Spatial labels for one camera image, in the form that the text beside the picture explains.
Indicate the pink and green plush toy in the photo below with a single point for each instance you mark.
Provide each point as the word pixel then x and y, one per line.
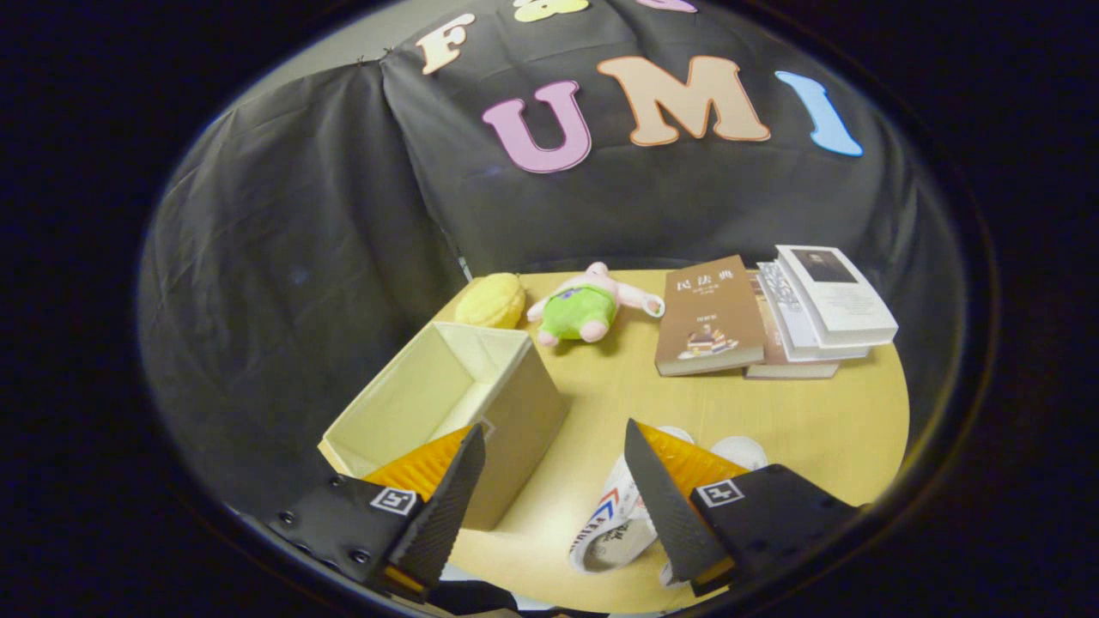
pixel 579 309

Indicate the brown cover book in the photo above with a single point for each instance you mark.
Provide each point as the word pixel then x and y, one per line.
pixel 708 309

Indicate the black backdrop cloth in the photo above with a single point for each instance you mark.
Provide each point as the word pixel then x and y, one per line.
pixel 300 257

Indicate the white striped shoe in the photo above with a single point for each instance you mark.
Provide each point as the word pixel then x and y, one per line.
pixel 614 532
pixel 743 452

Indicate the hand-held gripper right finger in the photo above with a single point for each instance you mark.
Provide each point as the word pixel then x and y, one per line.
pixel 665 515

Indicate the white book with dark photo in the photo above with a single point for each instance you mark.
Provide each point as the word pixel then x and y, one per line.
pixel 846 296

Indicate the white striped cover book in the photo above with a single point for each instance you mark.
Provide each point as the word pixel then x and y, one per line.
pixel 786 313

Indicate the beige fabric storage box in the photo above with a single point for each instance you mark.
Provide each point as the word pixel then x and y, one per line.
pixel 524 403

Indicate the yellow round plush toy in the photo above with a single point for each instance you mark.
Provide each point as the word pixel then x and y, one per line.
pixel 491 300

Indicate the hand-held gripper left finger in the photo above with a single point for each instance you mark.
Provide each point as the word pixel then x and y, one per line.
pixel 446 515

